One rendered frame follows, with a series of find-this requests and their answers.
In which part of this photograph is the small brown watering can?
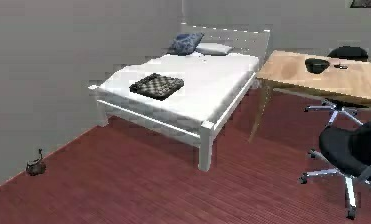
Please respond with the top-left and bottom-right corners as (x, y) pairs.
(25, 148), (47, 177)

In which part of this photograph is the light wooden desk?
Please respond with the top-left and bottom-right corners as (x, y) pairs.
(248, 49), (371, 144)

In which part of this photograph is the white pillow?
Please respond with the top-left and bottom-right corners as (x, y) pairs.
(195, 42), (234, 56)

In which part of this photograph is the black office chair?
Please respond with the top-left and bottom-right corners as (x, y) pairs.
(304, 45), (370, 128)
(297, 119), (371, 221)

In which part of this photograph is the dark framed wall picture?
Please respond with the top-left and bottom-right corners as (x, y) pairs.
(349, 0), (371, 10)

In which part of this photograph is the white bed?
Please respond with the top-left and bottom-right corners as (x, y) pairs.
(88, 23), (272, 173)

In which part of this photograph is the blue patterned pillow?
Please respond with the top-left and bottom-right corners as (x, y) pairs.
(167, 32), (205, 57)

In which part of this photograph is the black bowl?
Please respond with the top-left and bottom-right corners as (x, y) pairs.
(304, 57), (331, 75)

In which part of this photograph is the black checkered board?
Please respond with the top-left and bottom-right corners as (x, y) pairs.
(128, 72), (186, 102)

